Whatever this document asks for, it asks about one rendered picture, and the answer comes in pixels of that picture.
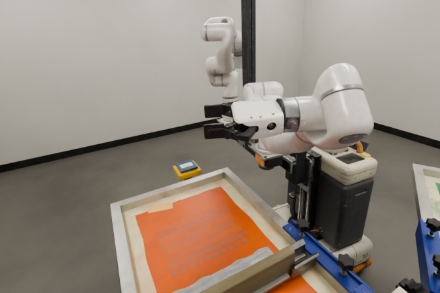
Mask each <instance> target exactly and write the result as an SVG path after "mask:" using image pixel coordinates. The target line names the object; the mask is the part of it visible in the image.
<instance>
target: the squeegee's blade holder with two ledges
mask: <svg viewBox="0 0 440 293"><path fill-rule="evenodd" d="M288 279H289V275H288V274H287V273H286V274H284V275H282V276H281V277H278V278H277V279H275V280H273V281H272V282H270V283H268V284H266V285H265V286H263V287H261V288H260V289H258V290H256V291H254V292H253V293H267V292H268V291H270V290H272V289H273V288H275V287H277V286H278V285H280V284H282V283H283V282H285V281H286V280H288Z"/></svg>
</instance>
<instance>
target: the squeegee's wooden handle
mask: <svg viewBox="0 0 440 293"><path fill-rule="evenodd" d="M293 265H295V251H294V250H293V249H292V248H291V247H290V246H287V247H285V248H283V249H281V250H279V251H278V252H276V253H274V254H272V255H270V256H268V257H266V258H265V259H263V260H261V261H259V262H257V263H255V264H253V265H251V266H249V267H247V268H245V269H243V270H241V271H240V272H238V273H236V274H234V275H232V276H230V277H229V278H227V279H225V280H223V281H221V282H219V283H217V284H215V285H213V286H211V287H209V288H207V289H205V290H203V291H202V292H200V293H253V292H254V291H256V290H258V289H260V288H261V287H263V286H265V285H266V284H268V283H270V282H272V281H273V280H275V279H277V278H278V277H281V276H282V275H284V274H286V273H287V274H289V273H291V266H293Z"/></svg>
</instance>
